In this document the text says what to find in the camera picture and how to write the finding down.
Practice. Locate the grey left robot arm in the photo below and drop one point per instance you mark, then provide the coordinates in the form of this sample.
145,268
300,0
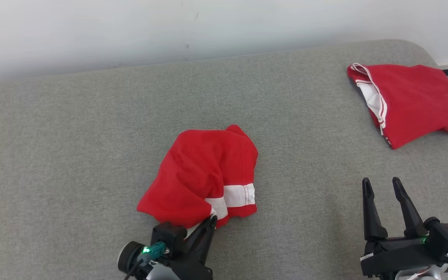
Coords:
158,273

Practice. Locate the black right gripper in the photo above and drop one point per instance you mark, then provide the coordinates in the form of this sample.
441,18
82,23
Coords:
399,254

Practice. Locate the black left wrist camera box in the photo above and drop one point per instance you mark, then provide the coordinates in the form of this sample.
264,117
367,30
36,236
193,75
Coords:
169,237

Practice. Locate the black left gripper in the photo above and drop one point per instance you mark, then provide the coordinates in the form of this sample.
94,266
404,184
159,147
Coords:
193,269

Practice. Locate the red basketball jersey with number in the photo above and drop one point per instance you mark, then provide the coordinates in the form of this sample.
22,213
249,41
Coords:
418,101

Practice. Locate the red shorts with white stripe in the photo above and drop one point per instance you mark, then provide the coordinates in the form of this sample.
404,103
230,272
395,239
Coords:
193,171

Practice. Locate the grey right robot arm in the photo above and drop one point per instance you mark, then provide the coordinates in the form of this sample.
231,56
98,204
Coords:
426,274

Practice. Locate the grey fabric sofa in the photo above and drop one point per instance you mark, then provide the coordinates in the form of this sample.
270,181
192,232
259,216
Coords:
72,155

